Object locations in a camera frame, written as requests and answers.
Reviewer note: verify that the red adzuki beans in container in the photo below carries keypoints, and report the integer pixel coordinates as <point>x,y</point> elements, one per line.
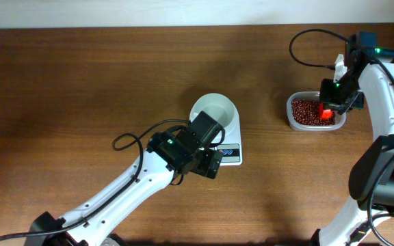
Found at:
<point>306,112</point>

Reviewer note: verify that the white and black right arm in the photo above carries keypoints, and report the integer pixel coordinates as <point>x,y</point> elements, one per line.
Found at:
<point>365,78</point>

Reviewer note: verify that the clear plastic container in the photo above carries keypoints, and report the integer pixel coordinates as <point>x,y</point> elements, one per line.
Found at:
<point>339,119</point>

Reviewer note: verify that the white digital kitchen scale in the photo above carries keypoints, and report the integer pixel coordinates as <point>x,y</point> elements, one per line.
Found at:
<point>231,148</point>

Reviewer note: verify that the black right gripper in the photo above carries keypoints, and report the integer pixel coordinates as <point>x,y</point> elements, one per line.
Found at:
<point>329,102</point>

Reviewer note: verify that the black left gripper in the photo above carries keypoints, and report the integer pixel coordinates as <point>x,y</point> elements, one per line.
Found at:
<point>202,167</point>

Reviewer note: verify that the white bowl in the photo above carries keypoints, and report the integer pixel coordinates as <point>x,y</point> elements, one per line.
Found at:
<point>220,108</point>

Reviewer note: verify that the red plastic scoop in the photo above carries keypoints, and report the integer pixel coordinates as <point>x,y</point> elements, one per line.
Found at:
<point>324,114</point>

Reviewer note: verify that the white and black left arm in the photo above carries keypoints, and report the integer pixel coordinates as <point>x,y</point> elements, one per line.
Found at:
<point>92,222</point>

